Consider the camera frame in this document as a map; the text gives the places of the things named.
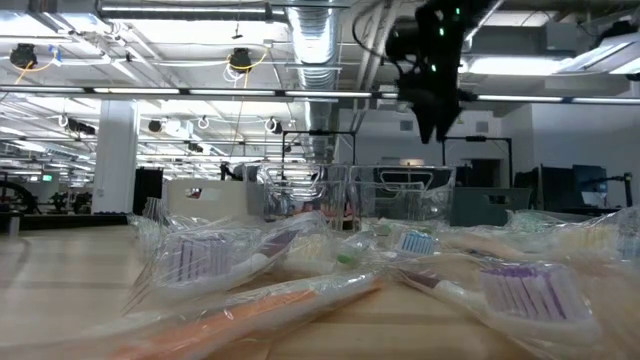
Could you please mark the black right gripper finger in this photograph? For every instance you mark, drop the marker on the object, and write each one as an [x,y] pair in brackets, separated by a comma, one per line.
[444,117]
[424,120]

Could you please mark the orange toothbrush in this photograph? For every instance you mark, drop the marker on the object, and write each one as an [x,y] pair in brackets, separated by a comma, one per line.
[260,310]

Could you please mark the purple toothbrush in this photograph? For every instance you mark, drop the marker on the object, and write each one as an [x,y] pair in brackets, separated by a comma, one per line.
[200,257]
[525,292]

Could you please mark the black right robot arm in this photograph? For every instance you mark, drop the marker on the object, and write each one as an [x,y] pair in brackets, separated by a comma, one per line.
[450,45]

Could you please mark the black jointed stand arm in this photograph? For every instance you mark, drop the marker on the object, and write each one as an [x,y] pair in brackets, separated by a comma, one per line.
[627,187]

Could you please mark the teal plastic bin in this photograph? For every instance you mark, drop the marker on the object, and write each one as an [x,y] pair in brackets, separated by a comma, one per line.
[475,210]

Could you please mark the clear plastic bin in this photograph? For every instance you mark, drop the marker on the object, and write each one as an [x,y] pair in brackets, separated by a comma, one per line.
[272,197]
[370,205]

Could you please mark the green toothbrush in clear wrap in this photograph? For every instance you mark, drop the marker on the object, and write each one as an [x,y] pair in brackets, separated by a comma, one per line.
[530,220]
[155,212]
[345,258]

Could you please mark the background computer monitor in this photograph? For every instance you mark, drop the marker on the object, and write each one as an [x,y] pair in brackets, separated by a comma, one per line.
[590,185]

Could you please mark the long LED light bar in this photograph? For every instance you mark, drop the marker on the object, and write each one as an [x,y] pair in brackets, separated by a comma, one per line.
[230,92]

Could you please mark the white plastic bin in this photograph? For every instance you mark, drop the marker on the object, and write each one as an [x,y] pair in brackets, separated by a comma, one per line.
[235,210]

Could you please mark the black tall cabinet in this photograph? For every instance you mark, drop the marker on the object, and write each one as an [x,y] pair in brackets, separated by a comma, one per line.
[147,192]

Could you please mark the white square pillar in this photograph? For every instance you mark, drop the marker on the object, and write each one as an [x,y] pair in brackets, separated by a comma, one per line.
[115,160]

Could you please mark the green exit sign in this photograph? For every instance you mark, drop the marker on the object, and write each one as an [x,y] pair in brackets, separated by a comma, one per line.
[47,177]

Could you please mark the black metal stand frame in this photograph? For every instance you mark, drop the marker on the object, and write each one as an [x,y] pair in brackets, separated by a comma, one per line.
[475,138]

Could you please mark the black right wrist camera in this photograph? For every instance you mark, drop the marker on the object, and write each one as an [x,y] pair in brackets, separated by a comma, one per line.
[402,40]

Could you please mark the silver round air duct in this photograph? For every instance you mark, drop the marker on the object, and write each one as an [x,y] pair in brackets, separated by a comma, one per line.
[314,50]

